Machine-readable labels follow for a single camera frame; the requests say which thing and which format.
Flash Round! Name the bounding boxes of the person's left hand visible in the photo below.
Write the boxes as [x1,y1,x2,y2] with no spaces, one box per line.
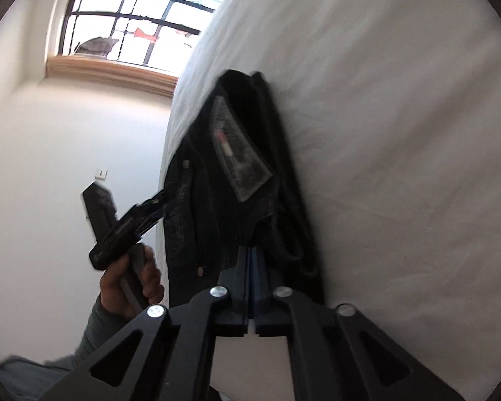
[99,245,164,319]

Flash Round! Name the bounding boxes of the white bed sheet mattress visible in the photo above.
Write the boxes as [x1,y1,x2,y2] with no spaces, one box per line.
[162,0,501,400]

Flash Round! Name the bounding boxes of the black pants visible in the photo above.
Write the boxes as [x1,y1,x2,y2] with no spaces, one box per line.
[163,70,326,307]

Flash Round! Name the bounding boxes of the grey sleeved left forearm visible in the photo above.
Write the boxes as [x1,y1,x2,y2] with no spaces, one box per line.
[0,295,131,401]

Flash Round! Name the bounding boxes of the white wall socket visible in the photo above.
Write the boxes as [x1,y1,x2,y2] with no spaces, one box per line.
[95,168,108,180]

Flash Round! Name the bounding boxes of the black framed window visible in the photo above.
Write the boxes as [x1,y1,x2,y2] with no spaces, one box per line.
[58,0,223,77]

